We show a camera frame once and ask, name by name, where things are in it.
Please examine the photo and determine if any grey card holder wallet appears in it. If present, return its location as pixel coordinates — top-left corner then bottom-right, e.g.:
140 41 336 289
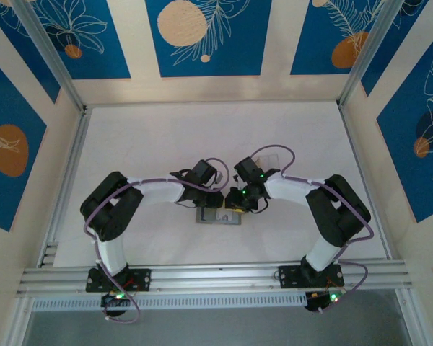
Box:
194 207 243 226

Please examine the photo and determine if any black right controller board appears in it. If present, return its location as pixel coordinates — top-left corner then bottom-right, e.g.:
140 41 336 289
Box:
305 288 347 314

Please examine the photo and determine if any black controller board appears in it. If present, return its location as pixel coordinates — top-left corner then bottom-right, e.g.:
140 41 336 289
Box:
305 288 347 314
100 291 131 319

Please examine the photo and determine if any black left controller board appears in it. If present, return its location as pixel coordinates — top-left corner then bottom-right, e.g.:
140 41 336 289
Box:
100 291 131 319

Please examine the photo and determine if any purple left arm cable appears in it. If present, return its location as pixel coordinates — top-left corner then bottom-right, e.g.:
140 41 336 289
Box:
84 156 229 324

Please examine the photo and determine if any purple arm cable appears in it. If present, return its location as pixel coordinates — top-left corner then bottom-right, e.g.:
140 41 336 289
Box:
84 156 229 324
250 143 375 314

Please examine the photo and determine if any aluminium front rail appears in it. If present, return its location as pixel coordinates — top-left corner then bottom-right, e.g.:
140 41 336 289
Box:
16 259 414 297

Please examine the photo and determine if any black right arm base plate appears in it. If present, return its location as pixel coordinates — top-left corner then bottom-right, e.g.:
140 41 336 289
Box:
278 265 344 289

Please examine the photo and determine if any white slotted cable duct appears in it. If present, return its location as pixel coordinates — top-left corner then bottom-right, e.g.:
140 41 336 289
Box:
31 291 308 311

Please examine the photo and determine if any aluminium side rail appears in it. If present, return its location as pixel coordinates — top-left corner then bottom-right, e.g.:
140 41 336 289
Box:
38 107 93 267
337 104 393 260

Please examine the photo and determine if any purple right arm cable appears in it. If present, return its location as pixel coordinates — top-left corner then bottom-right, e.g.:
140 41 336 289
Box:
250 143 375 314

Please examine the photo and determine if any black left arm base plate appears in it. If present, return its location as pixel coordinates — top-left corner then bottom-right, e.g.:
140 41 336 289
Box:
85 268 152 293

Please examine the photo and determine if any aluminium frame post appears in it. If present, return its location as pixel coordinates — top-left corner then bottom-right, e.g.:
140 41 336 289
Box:
12 0 87 112
337 0 401 109

